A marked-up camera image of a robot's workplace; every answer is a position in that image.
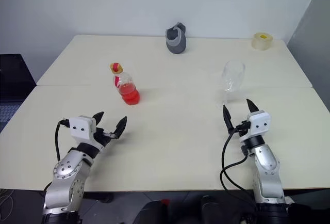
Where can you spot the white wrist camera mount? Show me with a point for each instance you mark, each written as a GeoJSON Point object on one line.
{"type": "Point", "coordinates": [260, 124]}
{"type": "Point", "coordinates": [81, 127]}

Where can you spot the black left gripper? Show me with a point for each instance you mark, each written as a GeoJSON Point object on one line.
{"type": "Point", "coordinates": [101, 137]}

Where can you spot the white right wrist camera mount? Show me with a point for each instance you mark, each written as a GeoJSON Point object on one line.
{"type": "Point", "coordinates": [260, 124]}

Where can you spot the translucent tape roll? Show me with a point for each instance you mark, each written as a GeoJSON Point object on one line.
{"type": "Point", "coordinates": [262, 42]}

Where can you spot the clear plastic cup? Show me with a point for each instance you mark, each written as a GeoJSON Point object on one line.
{"type": "Point", "coordinates": [233, 75]}

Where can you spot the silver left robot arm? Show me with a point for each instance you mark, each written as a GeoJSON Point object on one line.
{"type": "Point", "coordinates": [67, 169]}

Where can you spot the black bulky object beside table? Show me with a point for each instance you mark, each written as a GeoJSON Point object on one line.
{"type": "Point", "coordinates": [14, 79]}

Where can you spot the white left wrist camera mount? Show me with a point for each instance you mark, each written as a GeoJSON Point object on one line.
{"type": "Point", "coordinates": [81, 127]}

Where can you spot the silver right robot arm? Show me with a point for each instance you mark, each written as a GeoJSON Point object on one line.
{"type": "Point", "coordinates": [265, 162]}

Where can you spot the bottle with red liquid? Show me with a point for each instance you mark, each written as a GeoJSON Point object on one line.
{"type": "Point", "coordinates": [129, 93]}

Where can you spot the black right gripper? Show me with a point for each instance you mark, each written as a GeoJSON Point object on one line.
{"type": "Point", "coordinates": [245, 133]}

